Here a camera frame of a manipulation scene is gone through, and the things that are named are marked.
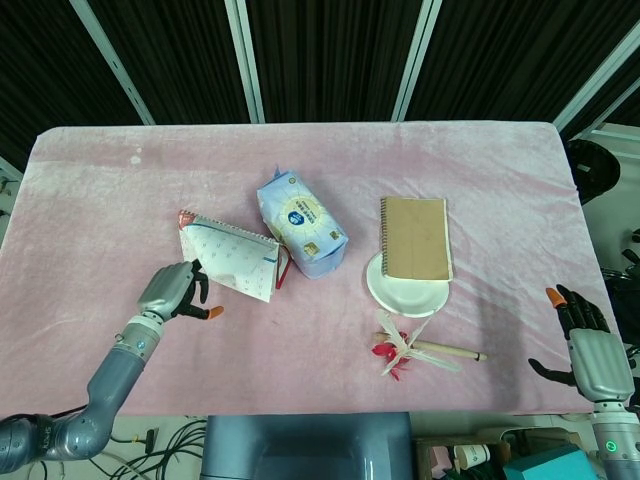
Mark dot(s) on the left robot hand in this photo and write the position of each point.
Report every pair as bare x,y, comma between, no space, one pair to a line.
170,290

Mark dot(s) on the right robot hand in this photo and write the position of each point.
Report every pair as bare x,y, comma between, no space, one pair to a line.
595,357

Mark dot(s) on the spiral desk calendar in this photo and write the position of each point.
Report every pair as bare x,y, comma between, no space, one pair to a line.
232,255

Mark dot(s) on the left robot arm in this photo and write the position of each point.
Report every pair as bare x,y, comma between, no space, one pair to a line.
100,390

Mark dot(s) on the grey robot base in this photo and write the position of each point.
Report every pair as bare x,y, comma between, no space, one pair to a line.
307,447

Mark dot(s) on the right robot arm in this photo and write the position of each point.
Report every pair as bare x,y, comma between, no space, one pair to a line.
612,440

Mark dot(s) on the teal box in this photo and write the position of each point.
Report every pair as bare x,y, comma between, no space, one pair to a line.
547,465

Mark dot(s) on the blue tissue pack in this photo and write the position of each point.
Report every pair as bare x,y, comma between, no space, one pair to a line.
300,220

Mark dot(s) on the white paper cup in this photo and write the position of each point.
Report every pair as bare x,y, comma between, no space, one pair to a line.
472,455

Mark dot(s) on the pink table cloth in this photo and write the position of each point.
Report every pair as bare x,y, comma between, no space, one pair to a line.
325,360

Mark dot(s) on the wooden stick feather toy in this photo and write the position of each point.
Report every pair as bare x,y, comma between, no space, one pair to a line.
420,347

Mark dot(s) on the black round stool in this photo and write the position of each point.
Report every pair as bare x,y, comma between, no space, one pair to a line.
592,167

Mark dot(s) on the white paper plate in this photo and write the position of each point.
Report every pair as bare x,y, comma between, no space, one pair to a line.
405,297

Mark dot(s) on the brown spiral notebook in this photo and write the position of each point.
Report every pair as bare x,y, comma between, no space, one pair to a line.
416,240

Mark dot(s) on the white frame post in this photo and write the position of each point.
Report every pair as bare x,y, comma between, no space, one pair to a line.
415,60
112,60
245,60
597,77

